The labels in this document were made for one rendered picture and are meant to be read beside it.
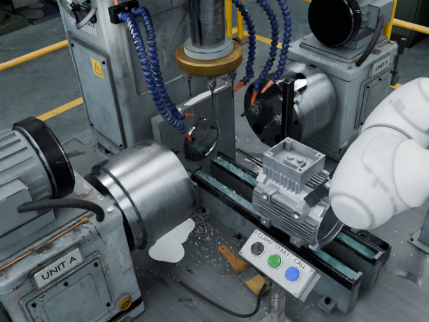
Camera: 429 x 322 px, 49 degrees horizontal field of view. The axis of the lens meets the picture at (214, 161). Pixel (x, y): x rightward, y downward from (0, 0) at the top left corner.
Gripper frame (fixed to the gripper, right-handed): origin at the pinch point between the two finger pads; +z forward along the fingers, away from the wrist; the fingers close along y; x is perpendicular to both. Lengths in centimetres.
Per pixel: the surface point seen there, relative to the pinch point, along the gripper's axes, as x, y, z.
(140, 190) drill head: -26.7, 28.8, 13.3
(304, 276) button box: 11.7, 17.3, -1.6
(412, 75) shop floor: -32, -272, 147
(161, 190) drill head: -24.2, 24.1, 14.1
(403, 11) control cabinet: -80, -311, 139
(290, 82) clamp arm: -27.7, -18.9, 0.7
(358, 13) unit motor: -36, -58, -2
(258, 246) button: 1.0, 18.2, 4.2
